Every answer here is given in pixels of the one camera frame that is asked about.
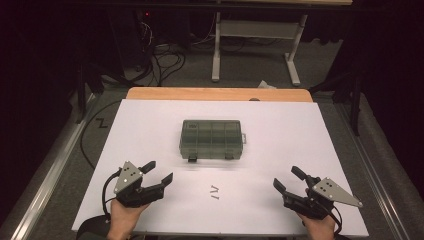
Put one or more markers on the crumpled white paper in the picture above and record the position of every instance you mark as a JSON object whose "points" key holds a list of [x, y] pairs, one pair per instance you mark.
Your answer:
{"points": [[266, 84]]}

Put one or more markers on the small metal screw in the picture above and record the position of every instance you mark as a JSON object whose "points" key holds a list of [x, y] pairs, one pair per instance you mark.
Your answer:
{"points": [[213, 189], [216, 190], [215, 197]]}

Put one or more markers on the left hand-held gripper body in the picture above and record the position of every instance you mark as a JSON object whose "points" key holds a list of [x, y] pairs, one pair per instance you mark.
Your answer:
{"points": [[128, 181]]}

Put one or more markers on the black metal stand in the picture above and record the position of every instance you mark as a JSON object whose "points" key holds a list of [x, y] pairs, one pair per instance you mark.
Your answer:
{"points": [[356, 106], [81, 96]]}

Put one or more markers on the white metal desk frame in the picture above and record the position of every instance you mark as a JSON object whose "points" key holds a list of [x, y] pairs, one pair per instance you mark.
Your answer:
{"points": [[256, 29]]}

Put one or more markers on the person's dark left sleeve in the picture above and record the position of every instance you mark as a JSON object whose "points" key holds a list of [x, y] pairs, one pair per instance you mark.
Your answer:
{"points": [[93, 228]]}

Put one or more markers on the person's right hand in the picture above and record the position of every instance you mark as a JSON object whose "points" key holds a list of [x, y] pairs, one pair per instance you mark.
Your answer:
{"points": [[318, 230]]}

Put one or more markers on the grey transparent compartment box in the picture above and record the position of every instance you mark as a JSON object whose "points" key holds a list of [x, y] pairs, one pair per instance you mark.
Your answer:
{"points": [[210, 139]]}

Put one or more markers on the black box with red light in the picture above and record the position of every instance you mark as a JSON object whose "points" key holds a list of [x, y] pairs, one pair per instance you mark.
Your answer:
{"points": [[130, 36]]}

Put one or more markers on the wooden table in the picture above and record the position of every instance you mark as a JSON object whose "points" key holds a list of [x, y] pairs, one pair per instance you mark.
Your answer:
{"points": [[216, 94]]}

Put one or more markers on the person's left hand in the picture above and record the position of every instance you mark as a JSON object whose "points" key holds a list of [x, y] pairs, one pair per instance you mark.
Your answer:
{"points": [[121, 220]]}

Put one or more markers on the metal floor rail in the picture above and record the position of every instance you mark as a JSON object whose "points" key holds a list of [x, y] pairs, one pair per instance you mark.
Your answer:
{"points": [[373, 173], [50, 176]]}

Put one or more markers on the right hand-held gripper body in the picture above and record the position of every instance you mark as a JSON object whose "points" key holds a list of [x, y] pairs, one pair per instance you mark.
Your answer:
{"points": [[330, 192]]}

